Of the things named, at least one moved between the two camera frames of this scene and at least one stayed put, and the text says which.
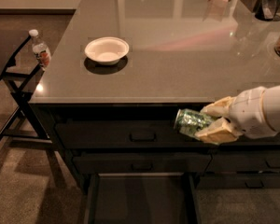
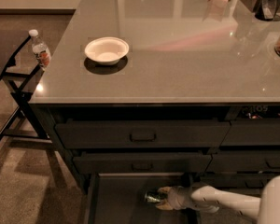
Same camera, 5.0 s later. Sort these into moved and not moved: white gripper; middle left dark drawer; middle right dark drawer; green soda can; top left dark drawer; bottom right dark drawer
Moved: green soda can; white gripper
Not moved: top left dark drawer; middle left dark drawer; bottom right dark drawer; middle right dark drawer
